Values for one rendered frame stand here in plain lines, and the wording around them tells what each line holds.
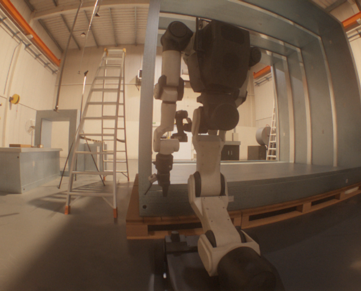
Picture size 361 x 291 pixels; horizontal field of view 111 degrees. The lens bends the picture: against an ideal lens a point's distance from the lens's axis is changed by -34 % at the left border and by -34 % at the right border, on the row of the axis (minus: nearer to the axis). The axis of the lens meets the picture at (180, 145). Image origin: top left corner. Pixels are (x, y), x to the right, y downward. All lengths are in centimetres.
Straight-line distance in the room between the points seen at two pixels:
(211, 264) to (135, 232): 87
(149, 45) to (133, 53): 1220
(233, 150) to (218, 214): 582
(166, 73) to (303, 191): 182
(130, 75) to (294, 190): 1217
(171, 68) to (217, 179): 58
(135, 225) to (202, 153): 77
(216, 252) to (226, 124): 48
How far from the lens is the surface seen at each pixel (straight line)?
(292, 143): 473
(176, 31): 86
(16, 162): 299
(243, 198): 164
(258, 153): 722
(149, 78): 145
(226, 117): 74
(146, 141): 135
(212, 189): 93
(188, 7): 350
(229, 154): 657
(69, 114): 462
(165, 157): 89
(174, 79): 83
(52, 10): 1119
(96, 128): 1245
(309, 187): 224
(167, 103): 83
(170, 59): 86
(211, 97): 81
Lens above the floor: 68
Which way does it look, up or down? 1 degrees up
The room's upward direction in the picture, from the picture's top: 1 degrees clockwise
